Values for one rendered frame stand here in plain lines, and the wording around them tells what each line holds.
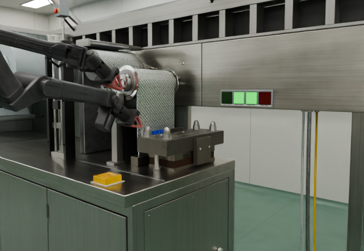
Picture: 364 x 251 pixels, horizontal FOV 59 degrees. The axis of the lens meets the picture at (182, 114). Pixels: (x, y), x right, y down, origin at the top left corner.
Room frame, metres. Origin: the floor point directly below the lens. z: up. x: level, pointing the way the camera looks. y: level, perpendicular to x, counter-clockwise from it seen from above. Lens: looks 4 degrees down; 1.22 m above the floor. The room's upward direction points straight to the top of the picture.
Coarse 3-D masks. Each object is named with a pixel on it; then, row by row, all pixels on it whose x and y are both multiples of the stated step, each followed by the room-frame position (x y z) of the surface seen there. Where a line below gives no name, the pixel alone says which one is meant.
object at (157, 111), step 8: (136, 96) 1.34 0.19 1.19; (144, 96) 1.37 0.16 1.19; (152, 96) 1.41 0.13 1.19; (160, 96) 1.45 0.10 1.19; (168, 96) 1.49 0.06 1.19; (136, 104) 1.34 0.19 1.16; (144, 104) 1.37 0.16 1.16; (152, 104) 1.41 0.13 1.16; (160, 104) 1.45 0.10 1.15; (168, 104) 1.49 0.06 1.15; (144, 112) 1.37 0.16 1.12; (152, 112) 1.41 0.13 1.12; (160, 112) 1.45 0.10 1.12; (168, 112) 1.49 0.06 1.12; (144, 120) 1.37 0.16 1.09; (152, 120) 1.41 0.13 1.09; (160, 120) 1.45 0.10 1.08; (168, 120) 1.49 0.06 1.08; (152, 128) 1.41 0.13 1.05; (160, 128) 1.45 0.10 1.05
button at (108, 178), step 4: (108, 172) 1.14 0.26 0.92; (96, 176) 1.08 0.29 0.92; (100, 176) 1.08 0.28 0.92; (104, 176) 1.08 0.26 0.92; (108, 176) 1.08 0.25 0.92; (112, 176) 1.08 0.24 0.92; (116, 176) 1.09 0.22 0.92; (120, 176) 1.10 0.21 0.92; (96, 180) 1.08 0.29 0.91; (100, 180) 1.07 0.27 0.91; (104, 180) 1.05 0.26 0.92; (108, 180) 1.06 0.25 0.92; (112, 180) 1.07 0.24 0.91; (116, 180) 1.09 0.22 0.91; (120, 180) 1.10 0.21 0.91; (104, 184) 1.05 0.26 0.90
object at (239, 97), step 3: (234, 93) 1.41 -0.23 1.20; (237, 93) 1.40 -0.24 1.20; (240, 93) 1.39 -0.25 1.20; (243, 93) 1.39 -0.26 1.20; (234, 96) 1.41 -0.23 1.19; (237, 96) 1.40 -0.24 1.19; (240, 96) 1.39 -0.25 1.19; (243, 96) 1.39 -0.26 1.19; (234, 99) 1.41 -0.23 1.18; (237, 99) 1.40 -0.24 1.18; (240, 99) 1.39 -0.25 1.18; (243, 99) 1.39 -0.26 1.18; (234, 102) 1.41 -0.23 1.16; (237, 102) 1.40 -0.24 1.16; (240, 102) 1.39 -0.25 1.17; (243, 102) 1.39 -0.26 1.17
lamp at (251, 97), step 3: (246, 93) 1.38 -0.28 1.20; (249, 93) 1.37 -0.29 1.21; (252, 93) 1.36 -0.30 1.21; (255, 93) 1.35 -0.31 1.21; (246, 96) 1.38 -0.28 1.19; (249, 96) 1.37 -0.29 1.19; (252, 96) 1.36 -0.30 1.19; (255, 96) 1.35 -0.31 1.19; (246, 99) 1.38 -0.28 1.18; (249, 99) 1.37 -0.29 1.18; (252, 99) 1.36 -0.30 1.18; (255, 99) 1.35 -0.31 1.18; (246, 102) 1.38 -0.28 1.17; (249, 102) 1.37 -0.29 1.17; (252, 102) 1.36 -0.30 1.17; (255, 102) 1.35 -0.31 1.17
